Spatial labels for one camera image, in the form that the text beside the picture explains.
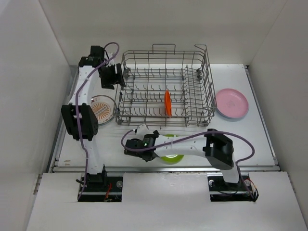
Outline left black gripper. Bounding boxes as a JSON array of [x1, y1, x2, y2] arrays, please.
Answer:
[[99, 63, 125, 90]]

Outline green plate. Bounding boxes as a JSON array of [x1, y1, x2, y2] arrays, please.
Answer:
[[159, 133, 185, 166]]

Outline white plate floral pattern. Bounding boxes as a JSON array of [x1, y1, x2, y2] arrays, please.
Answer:
[[90, 95, 116, 126]]

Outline orange plate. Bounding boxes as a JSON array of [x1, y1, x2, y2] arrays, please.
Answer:
[[164, 90, 172, 117]]

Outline grey wire dish rack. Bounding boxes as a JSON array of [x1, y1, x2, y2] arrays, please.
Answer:
[[115, 44, 216, 127]]

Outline pink plate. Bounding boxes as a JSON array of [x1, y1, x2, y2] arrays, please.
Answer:
[[216, 88, 249, 117]]

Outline blue plate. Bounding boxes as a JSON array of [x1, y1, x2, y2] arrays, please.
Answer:
[[216, 109, 249, 121]]

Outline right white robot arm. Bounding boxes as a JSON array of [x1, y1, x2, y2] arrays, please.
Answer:
[[121, 127, 241, 190]]

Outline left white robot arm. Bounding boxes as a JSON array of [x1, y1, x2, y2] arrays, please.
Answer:
[[61, 45, 126, 192]]

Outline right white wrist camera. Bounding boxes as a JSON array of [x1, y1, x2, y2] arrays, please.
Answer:
[[135, 124, 149, 135]]

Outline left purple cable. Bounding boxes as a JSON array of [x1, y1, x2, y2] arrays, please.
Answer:
[[75, 42, 121, 200]]

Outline purple cable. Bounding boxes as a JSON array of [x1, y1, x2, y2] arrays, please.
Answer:
[[75, 42, 121, 200], [120, 129, 257, 202]]

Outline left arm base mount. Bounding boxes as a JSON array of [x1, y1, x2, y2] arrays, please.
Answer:
[[76, 168, 123, 203]]

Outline front aluminium rail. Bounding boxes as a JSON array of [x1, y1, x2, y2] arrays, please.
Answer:
[[50, 165, 281, 173]]

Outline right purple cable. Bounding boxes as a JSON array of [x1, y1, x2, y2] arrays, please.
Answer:
[[120, 129, 257, 202]]

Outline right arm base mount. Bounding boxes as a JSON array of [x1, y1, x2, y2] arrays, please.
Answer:
[[207, 173, 259, 202]]

